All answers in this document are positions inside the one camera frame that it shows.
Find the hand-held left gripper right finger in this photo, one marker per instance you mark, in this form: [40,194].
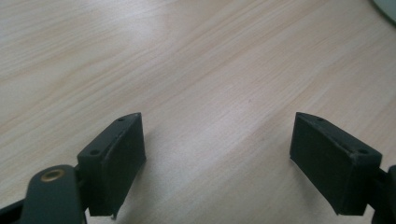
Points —
[333,161]

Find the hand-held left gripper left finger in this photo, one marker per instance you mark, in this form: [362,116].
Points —
[115,168]

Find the light teal plastic mesh wastebasket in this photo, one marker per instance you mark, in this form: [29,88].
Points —
[389,6]

